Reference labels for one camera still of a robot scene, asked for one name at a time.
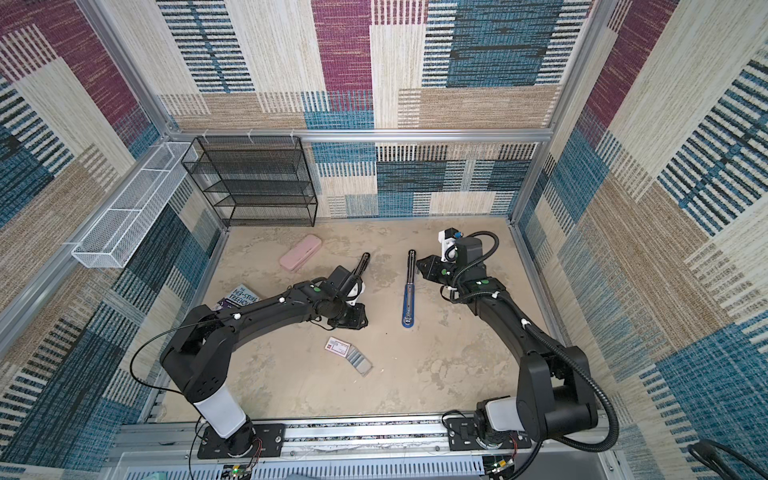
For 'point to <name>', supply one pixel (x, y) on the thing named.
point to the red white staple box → (339, 346)
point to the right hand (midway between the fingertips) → (418, 267)
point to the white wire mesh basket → (117, 231)
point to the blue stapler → (409, 294)
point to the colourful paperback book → (241, 296)
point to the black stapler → (362, 264)
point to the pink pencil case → (300, 252)
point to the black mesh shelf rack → (255, 180)
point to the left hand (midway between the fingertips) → (367, 319)
